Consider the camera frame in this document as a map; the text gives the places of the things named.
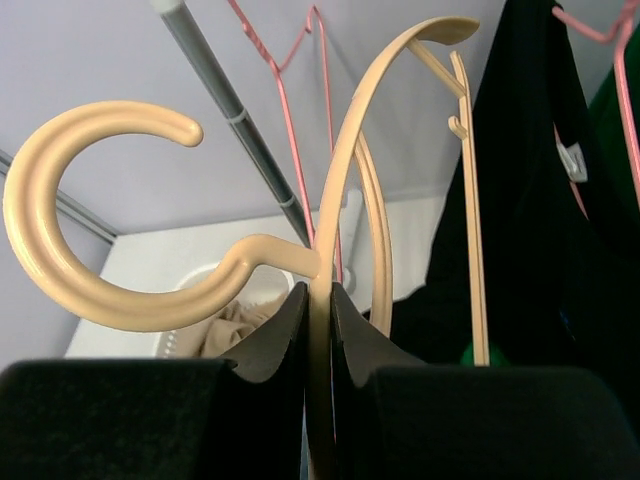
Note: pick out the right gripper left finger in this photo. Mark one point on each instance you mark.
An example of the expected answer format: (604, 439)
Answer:
(238, 416)

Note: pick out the beige wooden hanger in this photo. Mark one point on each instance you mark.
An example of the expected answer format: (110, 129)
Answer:
(29, 210)

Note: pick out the white plastic basket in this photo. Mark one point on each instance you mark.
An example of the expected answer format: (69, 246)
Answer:
(265, 283)

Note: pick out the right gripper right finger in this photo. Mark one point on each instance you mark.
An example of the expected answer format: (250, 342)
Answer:
(397, 417)

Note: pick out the green t shirt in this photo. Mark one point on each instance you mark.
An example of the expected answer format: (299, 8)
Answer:
(615, 125)

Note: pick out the black t shirt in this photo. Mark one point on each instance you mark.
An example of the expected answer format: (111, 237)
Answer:
(525, 225)

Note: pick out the metal clothes rack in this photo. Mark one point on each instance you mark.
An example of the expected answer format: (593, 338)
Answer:
(184, 29)

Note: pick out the beige t shirt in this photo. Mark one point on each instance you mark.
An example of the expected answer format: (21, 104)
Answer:
(234, 322)

